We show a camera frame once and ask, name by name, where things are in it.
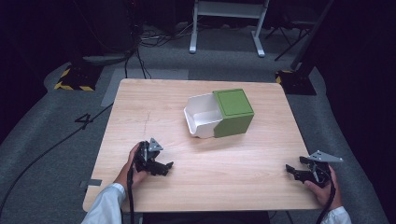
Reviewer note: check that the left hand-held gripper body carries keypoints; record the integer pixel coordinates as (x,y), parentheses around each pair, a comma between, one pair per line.
(144,158)

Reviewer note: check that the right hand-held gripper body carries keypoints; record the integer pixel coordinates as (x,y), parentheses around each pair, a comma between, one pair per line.
(320,172)

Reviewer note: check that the white plastic drawer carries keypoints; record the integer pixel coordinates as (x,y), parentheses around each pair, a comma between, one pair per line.
(204,118)

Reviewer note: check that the green drawer case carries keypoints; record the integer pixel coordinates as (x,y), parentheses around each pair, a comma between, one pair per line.
(235,113)

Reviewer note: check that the person's right hand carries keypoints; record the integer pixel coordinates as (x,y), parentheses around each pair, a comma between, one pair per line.
(325,194)

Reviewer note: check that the person's left hand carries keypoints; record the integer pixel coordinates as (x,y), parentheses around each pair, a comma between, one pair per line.
(130,177)

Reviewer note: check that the small grey floor tape piece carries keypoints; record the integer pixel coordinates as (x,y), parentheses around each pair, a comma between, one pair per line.
(92,182)

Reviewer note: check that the black floor tape mark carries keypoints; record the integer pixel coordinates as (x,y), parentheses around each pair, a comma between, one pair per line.
(84,120)

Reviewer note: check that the black yellow striped stand base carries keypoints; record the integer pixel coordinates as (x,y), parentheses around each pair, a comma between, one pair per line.
(77,77)
(295,82)

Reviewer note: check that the dark slanted stand pole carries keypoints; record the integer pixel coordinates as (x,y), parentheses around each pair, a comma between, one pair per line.
(311,34)

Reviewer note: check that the black tripod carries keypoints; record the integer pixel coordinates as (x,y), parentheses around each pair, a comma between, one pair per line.
(291,34)

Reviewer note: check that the white metal table frame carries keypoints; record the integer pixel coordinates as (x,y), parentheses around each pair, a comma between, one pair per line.
(229,9)

